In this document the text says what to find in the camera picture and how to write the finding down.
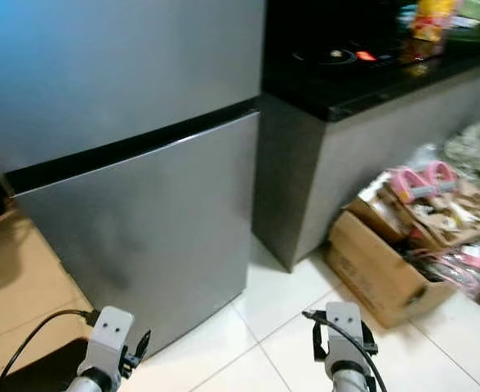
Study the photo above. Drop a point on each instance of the silver fridge door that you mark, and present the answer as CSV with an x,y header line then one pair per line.
x,y
150,229

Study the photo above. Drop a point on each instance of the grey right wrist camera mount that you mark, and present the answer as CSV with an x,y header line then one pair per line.
x,y
344,331

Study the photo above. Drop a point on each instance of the yellow red snack bag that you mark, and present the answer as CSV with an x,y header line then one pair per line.
x,y
432,18

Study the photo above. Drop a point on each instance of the large brown cardboard box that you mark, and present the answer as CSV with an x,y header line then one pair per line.
x,y
371,269

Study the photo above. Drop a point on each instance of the clear bag with pink items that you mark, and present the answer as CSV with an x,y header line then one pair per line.
x,y
464,265

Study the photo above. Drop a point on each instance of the pink slipper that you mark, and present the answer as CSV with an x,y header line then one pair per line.
x,y
440,174
407,184

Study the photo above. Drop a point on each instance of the black floor mat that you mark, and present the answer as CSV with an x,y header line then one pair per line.
x,y
40,380

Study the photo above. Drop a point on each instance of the grey-green patterned bag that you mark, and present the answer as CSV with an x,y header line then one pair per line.
x,y
473,147

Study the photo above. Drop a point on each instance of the silver two-door fridge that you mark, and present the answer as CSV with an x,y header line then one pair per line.
x,y
109,73

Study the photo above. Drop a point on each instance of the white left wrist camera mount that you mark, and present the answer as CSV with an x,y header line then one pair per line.
x,y
113,339

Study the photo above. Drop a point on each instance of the black-topped grey kitchen counter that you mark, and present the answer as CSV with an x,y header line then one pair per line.
x,y
354,163

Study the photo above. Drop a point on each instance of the black induction hob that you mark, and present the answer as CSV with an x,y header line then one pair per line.
x,y
334,55

